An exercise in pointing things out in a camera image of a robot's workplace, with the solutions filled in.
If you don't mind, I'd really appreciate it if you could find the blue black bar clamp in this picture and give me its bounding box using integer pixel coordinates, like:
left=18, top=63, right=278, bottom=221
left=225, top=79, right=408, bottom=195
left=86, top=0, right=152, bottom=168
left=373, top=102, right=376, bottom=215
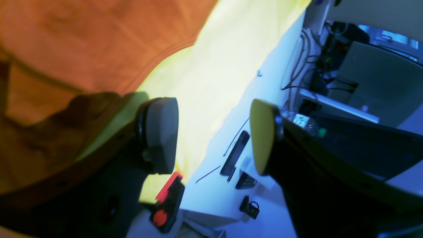
left=149, top=172, right=185, bottom=234

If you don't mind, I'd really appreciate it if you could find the orange T-shirt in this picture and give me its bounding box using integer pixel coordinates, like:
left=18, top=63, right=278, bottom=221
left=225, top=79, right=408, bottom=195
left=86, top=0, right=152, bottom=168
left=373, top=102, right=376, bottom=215
left=1, top=0, right=217, bottom=195

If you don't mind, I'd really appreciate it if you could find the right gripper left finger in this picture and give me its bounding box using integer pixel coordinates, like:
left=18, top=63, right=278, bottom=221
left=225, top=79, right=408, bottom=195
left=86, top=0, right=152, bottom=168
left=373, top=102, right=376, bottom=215
left=1, top=98, right=179, bottom=238

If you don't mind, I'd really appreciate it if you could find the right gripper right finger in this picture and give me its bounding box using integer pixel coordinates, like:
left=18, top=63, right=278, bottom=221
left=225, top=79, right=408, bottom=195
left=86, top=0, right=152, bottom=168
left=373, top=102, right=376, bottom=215
left=250, top=99, right=422, bottom=238

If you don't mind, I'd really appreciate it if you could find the yellow table cloth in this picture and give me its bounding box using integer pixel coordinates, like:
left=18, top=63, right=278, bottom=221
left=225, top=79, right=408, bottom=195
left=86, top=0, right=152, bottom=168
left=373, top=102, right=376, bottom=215
left=77, top=0, right=311, bottom=185

